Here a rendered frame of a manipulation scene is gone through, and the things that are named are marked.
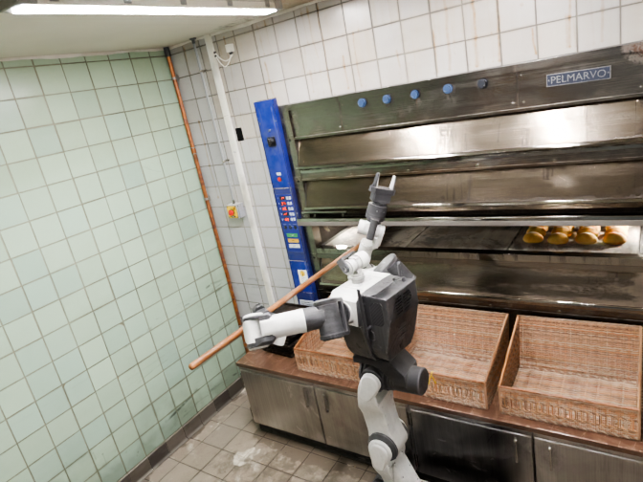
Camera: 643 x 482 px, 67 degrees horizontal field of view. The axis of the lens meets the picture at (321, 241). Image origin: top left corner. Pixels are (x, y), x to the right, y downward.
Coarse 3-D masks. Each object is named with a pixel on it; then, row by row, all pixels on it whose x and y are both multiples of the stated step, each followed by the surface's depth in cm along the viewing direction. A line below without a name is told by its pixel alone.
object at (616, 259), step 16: (400, 256) 286; (416, 256) 280; (432, 256) 274; (448, 256) 269; (464, 256) 264; (480, 256) 259; (496, 256) 254; (512, 256) 250; (528, 256) 245; (544, 256) 241; (560, 256) 237; (576, 256) 233; (592, 256) 229; (608, 256) 226; (624, 256) 223; (640, 256) 220
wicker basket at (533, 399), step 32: (544, 320) 248; (576, 320) 240; (512, 352) 243; (544, 352) 250; (640, 352) 214; (512, 384) 244; (544, 384) 240; (576, 384) 235; (608, 384) 231; (640, 384) 202; (544, 416) 216; (576, 416) 216; (608, 416) 201; (640, 416) 194
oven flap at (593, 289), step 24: (408, 264) 288; (432, 264) 280; (456, 264) 272; (432, 288) 280; (456, 288) 272; (480, 288) 264; (504, 288) 257; (528, 288) 251; (552, 288) 244; (576, 288) 238; (600, 288) 232; (624, 288) 227
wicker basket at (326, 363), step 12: (300, 348) 296; (312, 348) 306; (324, 348) 312; (336, 348) 309; (300, 360) 296; (312, 360) 286; (324, 360) 280; (336, 360) 275; (348, 360) 270; (312, 372) 289; (324, 372) 284; (336, 372) 279; (348, 372) 274
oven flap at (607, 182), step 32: (640, 160) 208; (320, 192) 302; (352, 192) 289; (416, 192) 266; (448, 192) 256; (480, 192) 246; (512, 192) 237; (544, 192) 229; (576, 192) 222; (608, 192) 215; (640, 192) 208
